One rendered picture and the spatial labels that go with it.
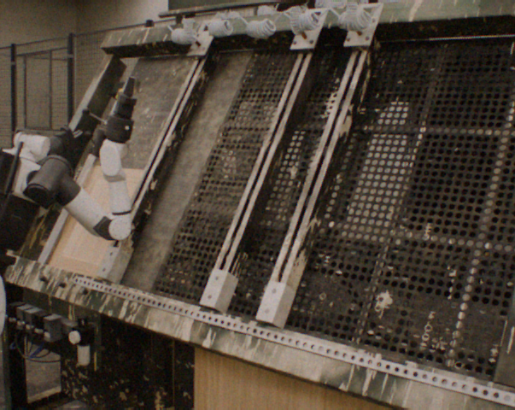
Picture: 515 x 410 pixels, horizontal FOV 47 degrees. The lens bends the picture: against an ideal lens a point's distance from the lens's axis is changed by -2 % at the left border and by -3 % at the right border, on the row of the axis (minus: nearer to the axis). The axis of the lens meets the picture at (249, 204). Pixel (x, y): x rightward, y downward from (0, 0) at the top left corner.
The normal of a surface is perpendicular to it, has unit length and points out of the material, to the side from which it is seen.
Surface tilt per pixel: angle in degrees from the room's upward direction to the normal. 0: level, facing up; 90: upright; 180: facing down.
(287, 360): 57
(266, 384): 90
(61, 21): 90
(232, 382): 90
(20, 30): 90
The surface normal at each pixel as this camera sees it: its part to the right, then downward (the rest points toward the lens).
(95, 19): -0.68, 0.08
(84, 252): -0.50, -0.46
